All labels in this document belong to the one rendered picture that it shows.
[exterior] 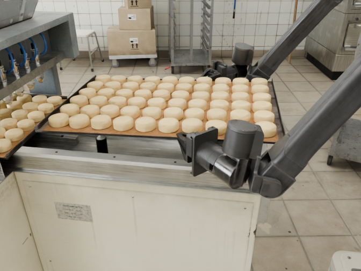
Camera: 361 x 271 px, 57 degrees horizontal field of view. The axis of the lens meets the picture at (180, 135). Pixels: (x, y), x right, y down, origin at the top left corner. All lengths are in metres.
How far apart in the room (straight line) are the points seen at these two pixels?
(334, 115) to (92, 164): 0.61
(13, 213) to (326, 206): 1.77
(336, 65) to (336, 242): 2.64
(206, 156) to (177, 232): 0.38
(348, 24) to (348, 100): 3.60
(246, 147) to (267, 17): 4.39
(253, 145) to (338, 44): 3.66
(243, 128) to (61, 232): 0.72
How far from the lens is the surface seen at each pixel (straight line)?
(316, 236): 2.07
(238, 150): 0.63
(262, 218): 1.01
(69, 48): 1.36
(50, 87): 1.47
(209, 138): 0.71
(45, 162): 1.00
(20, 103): 1.28
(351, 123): 3.02
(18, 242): 1.16
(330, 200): 2.34
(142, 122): 0.81
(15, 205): 1.11
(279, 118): 0.89
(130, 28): 4.46
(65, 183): 1.00
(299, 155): 0.65
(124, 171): 0.92
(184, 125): 0.79
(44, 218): 1.13
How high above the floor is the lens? 1.39
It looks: 30 degrees down
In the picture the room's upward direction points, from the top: straight up
